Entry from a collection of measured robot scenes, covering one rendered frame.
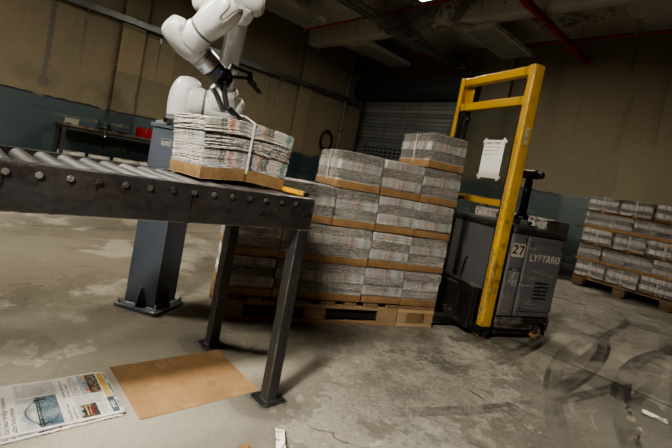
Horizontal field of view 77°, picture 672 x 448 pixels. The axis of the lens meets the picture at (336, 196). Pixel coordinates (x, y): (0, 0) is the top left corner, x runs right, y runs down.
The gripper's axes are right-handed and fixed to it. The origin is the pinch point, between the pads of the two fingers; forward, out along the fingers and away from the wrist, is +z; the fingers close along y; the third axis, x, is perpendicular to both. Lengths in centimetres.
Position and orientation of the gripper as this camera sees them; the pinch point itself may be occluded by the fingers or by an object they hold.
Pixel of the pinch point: (249, 104)
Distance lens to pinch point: 177.9
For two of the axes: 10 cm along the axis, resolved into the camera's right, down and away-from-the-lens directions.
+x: 6.6, 1.7, -7.3
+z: 5.5, 5.5, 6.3
